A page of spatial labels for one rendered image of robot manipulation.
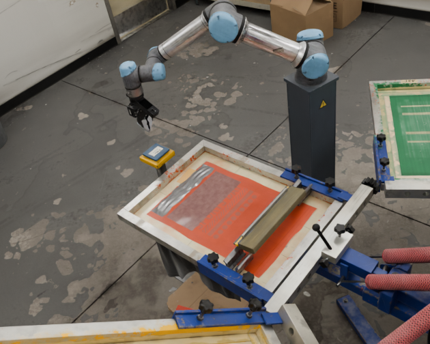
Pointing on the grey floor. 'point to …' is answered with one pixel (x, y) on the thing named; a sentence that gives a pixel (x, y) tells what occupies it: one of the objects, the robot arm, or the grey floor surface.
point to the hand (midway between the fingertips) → (149, 130)
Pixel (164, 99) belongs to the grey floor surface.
